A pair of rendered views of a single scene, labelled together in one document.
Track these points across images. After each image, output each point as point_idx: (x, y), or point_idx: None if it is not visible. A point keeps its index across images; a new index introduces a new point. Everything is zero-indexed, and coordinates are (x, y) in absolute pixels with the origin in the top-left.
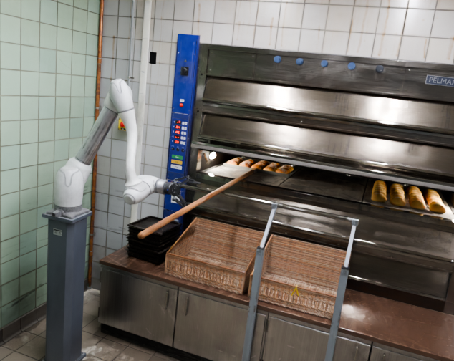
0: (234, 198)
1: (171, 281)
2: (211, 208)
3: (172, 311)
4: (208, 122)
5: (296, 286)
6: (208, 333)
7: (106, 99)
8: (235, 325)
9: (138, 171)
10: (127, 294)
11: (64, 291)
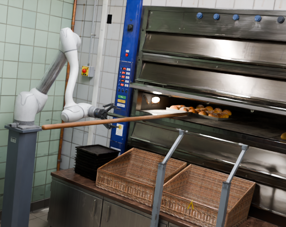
0: (152, 125)
1: (98, 191)
2: (145, 139)
3: (98, 218)
4: (146, 69)
5: (191, 201)
6: None
7: (60, 43)
8: None
9: None
10: (67, 202)
11: (14, 186)
